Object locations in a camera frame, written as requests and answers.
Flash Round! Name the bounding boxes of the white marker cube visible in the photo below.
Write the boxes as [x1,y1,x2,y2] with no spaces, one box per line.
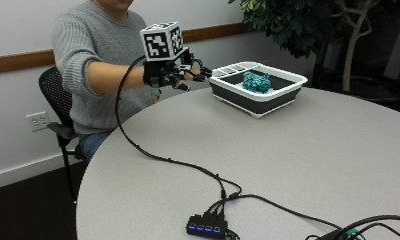
[139,21,187,62]

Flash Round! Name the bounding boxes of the teal crumpled cloth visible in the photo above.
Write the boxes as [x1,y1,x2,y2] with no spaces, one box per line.
[242,70,272,95]

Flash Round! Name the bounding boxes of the white and black dish tub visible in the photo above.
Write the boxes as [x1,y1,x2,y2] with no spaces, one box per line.
[208,60,310,119]

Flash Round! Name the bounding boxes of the the person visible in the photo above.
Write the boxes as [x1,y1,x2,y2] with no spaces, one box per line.
[51,0,166,163]

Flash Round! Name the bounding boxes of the green potted tree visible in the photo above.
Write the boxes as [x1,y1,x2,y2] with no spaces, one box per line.
[228,0,400,101]

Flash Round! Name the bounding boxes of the black mesh office chair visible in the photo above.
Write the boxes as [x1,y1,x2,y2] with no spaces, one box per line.
[38,65,89,203]

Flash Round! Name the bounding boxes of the black usb hub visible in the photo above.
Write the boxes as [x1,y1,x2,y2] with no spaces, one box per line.
[186,214,231,240]

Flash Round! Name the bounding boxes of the black glove cable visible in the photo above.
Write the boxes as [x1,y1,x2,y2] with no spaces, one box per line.
[114,54,244,201]

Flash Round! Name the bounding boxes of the white wall outlet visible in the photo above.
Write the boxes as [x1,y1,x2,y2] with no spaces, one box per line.
[25,111,51,132]

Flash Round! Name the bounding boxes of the wooden wall rail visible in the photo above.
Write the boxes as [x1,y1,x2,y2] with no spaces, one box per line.
[0,22,251,76]

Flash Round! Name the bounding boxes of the black hub cable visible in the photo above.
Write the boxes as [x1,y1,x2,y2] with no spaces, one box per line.
[226,193,344,231]

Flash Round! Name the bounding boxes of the black cable bundle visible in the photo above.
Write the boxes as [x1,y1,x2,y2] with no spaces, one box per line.
[304,214,400,240]

